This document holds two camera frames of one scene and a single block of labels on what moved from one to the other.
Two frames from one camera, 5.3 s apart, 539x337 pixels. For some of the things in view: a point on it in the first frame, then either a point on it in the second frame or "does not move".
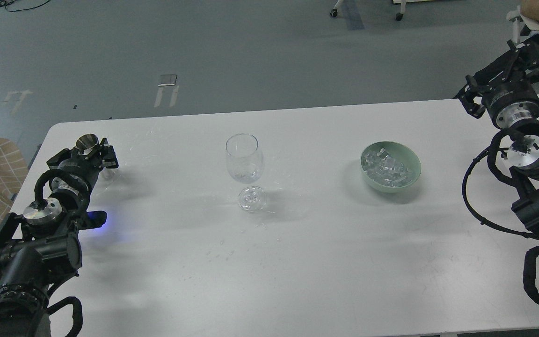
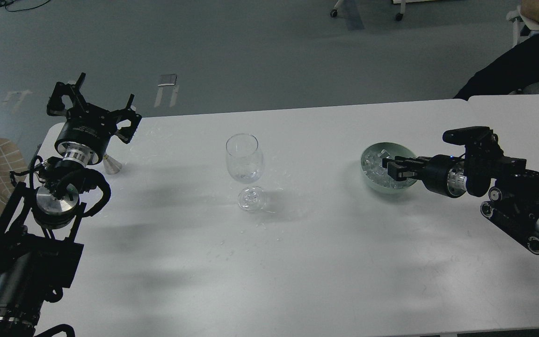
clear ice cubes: (382, 167) does not move
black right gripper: (513, 99) -> (444, 174)
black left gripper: (79, 172) -> (85, 129)
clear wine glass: (244, 164) does not move
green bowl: (389, 166) does not move
